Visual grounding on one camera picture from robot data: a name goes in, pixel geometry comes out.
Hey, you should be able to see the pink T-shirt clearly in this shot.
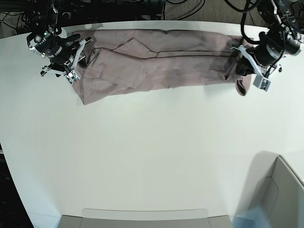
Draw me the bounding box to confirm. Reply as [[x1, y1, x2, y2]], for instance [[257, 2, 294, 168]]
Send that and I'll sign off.
[[73, 29, 251, 105]]

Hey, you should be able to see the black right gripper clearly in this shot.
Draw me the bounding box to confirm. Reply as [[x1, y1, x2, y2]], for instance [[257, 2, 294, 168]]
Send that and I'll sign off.
[[27, 32, 87, 69]]

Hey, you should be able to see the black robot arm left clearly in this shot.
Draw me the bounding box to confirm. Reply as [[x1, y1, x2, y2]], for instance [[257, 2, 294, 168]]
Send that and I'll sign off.
[[225, 0, 304, 78]]

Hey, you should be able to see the blue translucent object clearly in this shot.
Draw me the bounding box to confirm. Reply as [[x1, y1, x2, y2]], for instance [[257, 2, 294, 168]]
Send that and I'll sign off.
[[232, 206, 271, 228]]

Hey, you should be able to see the grey cardboard box right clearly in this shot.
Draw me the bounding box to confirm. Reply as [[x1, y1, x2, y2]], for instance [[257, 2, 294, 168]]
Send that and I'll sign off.
[[249, 156, 304, 228]]

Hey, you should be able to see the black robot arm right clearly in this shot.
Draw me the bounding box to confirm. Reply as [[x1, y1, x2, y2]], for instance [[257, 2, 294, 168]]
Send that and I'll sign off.
[[27, 0, 91, 72]]

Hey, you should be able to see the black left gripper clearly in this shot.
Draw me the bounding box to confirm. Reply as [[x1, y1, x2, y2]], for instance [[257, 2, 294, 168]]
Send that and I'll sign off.
[[236, 30, 303, 76]]

